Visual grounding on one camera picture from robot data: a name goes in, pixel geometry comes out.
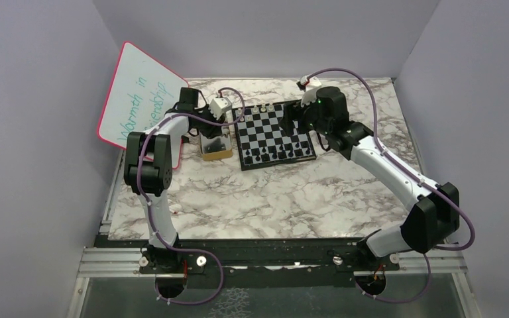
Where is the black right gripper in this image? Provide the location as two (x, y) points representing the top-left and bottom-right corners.
(278, 92), (331, 138)

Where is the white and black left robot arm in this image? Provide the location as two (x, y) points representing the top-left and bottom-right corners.
(123, 87), (232, 272)

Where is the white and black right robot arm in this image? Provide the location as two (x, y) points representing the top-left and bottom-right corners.
(279, 86), (460, 270)

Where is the black and white chessboard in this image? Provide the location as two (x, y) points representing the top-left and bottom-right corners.
(232, 101), (316, 171)

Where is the pink framed whiteboard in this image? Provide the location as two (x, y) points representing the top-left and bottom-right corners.
(96, 42), (189, 149)

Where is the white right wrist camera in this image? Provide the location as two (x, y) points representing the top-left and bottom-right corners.
(298, 75), (322, 107)

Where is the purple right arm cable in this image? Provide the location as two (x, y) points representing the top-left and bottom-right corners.
(298, 68), (477, 305)

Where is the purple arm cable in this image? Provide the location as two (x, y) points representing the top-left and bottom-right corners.
(136, 87), (247, 307)
(298, 68), (477, 305)

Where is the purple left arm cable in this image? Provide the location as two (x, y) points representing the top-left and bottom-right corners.
(136, 87), (247, 307)

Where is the aluminium extrusion rail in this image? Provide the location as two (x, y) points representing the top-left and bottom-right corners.
(77, 248), (153, 278)
(394, 250), (469, 274)

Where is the right aluminium extrusion rail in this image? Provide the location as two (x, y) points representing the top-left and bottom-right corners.
(394, 250), (469, 274)

